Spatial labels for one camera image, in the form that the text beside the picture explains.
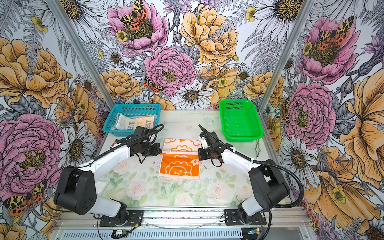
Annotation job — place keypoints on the printed cream towel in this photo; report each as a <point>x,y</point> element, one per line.
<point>125,123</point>

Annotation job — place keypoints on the small metal wire clip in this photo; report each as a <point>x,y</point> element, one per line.
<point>257,148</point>

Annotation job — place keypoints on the teal plastic basket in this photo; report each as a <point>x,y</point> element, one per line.
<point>130,111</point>

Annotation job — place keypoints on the orange patterned towel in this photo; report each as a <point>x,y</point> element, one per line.
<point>180,159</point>

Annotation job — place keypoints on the green plastic basket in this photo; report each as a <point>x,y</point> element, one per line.
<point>240,121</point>

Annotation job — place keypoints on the right aluminium frame post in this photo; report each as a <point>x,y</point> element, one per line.
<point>291,40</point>

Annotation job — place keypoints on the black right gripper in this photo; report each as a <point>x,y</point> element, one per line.
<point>201,154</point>

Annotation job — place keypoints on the aluminium frame post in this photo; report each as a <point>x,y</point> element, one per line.
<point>72,35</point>
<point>291,40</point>

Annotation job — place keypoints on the left aluminium frame post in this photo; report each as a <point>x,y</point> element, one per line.
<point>72,35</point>

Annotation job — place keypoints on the red and white carton box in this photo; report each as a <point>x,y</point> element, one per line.
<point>115,143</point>

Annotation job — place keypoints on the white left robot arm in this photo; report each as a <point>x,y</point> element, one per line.
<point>76,190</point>

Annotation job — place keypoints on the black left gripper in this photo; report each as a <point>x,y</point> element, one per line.
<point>156,150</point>

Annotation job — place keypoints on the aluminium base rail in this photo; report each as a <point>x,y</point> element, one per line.
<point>188,223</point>

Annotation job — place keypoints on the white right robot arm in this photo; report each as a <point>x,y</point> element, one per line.
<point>268,184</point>

